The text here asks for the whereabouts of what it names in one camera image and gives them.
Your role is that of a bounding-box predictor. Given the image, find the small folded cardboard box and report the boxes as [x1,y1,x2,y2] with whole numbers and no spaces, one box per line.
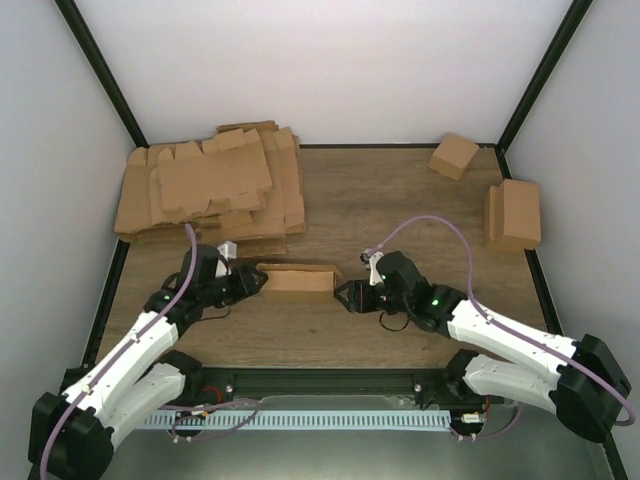
[428,133,480,181]

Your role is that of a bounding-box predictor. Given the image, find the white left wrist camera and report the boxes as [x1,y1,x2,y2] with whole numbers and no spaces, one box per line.
[215,241,237,278]

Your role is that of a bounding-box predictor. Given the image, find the stack of flat cardboard blanks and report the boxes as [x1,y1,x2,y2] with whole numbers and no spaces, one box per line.
[114,120,306,257]

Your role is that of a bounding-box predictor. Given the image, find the black corner frame post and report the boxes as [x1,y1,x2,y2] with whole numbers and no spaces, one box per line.
[54,0,149,148]
[497,0,593,152]

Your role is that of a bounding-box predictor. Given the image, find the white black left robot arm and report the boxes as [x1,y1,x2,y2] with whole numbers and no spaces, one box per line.
[28,242,268,479]

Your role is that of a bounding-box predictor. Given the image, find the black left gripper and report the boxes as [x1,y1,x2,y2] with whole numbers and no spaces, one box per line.
[202,266,270,309]

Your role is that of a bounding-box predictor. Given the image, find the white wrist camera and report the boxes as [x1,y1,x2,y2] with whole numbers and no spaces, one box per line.
[360,251,384,286]
[215,241,237,278]

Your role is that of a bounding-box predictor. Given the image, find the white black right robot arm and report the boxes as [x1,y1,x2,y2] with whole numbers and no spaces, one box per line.
[334,251,631,443]

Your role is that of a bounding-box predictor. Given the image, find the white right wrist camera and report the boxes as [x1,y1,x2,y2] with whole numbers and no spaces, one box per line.
[360,251,384,286]

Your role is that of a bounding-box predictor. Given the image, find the large folded cardboard box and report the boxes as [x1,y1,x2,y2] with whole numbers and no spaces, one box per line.
[484,179,541,253]

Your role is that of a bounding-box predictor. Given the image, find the black left corner frame post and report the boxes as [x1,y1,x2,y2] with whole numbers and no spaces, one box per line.
[54,0,149,148]

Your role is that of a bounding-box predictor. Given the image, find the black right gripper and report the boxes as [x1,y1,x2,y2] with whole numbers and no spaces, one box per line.
[335,279,412,313]

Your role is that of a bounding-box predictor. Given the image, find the black right corner frame post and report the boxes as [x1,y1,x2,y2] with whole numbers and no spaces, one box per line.
[497,0,593,152]

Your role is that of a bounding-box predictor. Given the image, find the brown cardboard box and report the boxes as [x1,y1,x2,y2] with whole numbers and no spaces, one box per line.
[257,263,343,305]

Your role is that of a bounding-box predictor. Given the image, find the light blue slotted cable duct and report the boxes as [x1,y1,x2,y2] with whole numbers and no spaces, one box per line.
[141,410,451,432]

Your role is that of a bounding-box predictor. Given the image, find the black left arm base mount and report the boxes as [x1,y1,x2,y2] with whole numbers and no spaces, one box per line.
[159,350,227,406]

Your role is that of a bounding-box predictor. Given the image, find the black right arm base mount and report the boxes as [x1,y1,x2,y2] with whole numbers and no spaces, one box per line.
[411,349,486,409]

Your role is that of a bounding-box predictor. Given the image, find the black aluminium frame rail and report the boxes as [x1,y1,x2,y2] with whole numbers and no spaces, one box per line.
[59,367,471,399]

